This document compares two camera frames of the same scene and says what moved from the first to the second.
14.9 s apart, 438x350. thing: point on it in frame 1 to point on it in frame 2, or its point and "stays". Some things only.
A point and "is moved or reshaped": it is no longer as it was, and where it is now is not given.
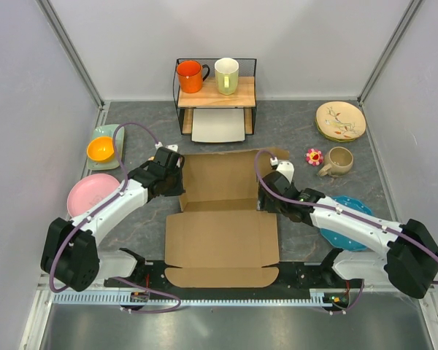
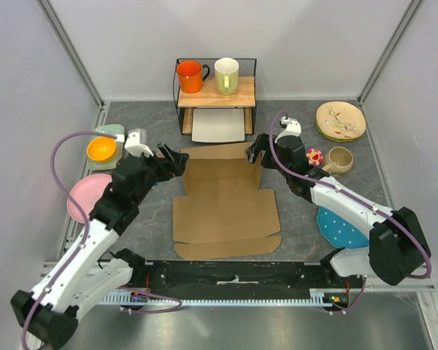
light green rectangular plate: (108, 130) stays
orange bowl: (101, 149) stays
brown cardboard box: (220, 239) is moved or reshaped
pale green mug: (227, 75) stays
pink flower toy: (314, 157) stays
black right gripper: (267, 204) to (262, 143)
